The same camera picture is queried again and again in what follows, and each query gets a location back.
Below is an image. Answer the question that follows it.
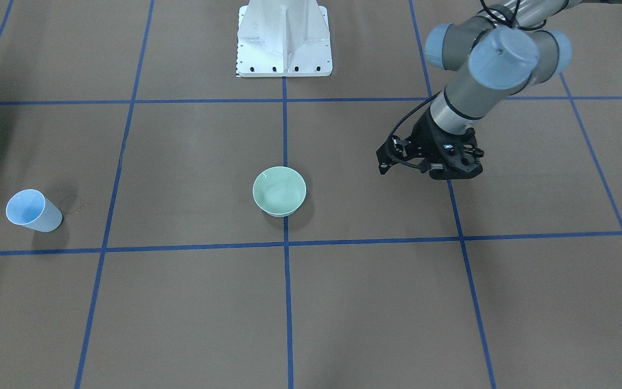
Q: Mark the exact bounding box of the light blue paper cup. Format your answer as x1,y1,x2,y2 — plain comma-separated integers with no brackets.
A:
5,188,63,232

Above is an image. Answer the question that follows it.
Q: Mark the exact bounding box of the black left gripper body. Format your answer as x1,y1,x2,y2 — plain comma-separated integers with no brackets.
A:
376,109,484,180

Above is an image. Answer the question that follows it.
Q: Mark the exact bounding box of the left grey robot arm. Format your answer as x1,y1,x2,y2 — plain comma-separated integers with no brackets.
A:
377,1,577,180

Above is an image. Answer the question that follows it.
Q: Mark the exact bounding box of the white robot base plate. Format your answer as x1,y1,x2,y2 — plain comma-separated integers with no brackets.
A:
235,1,333,77

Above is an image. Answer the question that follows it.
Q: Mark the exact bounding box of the mint green ceramic bowl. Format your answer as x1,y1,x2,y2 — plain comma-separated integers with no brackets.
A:
252,166,308,218

